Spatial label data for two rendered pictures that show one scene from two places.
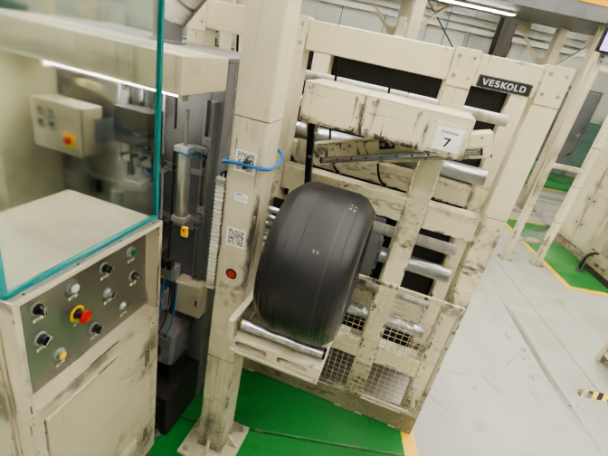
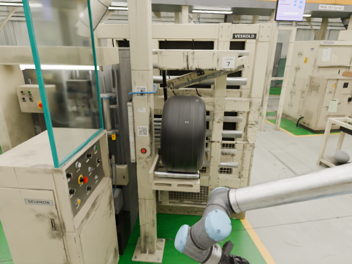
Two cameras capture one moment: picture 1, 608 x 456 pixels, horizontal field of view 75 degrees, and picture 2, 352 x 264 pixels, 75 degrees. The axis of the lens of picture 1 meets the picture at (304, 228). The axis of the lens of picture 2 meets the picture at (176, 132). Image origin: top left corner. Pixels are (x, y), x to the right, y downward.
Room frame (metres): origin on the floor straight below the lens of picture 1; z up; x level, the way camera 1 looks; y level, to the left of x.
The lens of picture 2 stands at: (-0.33, 0.21, 1.79)
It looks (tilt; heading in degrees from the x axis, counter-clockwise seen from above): 20 degrees down; 352
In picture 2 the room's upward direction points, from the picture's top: 1 degrees clockwise
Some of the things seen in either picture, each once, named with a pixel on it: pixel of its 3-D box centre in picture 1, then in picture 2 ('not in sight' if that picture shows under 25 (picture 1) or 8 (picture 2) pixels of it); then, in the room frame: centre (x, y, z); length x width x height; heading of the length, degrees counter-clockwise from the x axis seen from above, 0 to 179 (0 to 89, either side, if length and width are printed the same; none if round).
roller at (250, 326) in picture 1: (281, 337); (176, 174); (1.16, 0.00, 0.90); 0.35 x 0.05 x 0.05; 77
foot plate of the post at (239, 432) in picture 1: (214, 437); (149, 248); (1.33, 0.22, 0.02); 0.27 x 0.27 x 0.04; 77
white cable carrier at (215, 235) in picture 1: (218, 233); (132, 132); (1.32, 0.31, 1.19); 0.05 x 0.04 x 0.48; 167
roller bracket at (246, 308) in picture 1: (252, 302); (155, 164); (1.34, 0.14, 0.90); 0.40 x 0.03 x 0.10; 167
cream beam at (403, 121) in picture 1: (385, 117); (197, 59); (1.56, -0.22, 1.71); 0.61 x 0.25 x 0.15; 77
